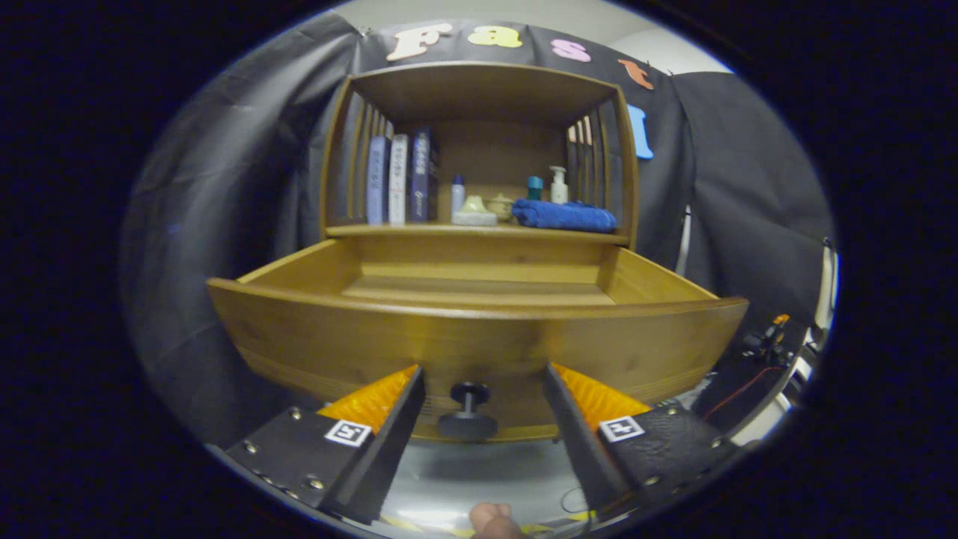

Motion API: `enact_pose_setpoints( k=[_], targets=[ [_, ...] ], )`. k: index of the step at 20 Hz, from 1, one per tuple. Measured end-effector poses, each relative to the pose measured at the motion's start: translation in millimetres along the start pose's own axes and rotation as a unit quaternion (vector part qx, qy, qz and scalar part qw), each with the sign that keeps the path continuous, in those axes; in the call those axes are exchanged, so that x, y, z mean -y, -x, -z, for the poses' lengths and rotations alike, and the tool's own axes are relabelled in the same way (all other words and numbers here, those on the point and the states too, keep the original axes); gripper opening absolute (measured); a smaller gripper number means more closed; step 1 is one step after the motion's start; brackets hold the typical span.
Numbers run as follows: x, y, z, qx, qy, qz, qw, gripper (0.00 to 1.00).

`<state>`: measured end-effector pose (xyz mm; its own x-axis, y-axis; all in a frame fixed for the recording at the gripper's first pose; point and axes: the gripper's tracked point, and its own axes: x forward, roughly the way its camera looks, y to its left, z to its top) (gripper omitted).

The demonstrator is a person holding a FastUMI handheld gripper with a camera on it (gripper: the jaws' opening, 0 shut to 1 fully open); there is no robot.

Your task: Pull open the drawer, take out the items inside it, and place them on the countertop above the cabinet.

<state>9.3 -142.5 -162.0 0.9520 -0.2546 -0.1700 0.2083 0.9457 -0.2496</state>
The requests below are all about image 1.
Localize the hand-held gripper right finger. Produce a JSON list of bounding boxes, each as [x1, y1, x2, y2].
[[543, 362, 749, 517]]

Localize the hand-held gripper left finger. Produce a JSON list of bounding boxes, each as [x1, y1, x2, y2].
[[225, 365, 427, 526]]

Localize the black drawer knob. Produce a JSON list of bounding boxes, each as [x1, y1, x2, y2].
[[438, 382, 499, 441]]

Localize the wooden drawer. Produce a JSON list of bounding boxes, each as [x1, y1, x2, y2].
[[207, 238, 749, 442]]

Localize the wooden cabinet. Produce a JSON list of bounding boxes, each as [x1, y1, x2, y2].
[[320, 61, 641, 248]]

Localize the dark device with orange tip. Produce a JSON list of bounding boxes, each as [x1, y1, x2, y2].
[[741, 313, 792, 364]]

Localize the folded blue towel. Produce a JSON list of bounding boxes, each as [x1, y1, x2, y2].
[[511, 198, 618, 234]]

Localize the white stand pole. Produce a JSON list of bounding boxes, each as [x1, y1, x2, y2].
[[676, 208, 693, 276]]

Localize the light blue book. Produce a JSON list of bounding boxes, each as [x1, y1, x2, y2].
[[366, 135, 391, 225]]

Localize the white book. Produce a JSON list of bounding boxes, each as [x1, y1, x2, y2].
[[388, 133, 410, 225]]

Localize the dark blue book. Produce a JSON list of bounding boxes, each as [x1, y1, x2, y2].
[[409, 127, 440, 223]]

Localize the black backdrop cloth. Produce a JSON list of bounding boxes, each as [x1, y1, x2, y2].
[[120, 11, 835, 442]]

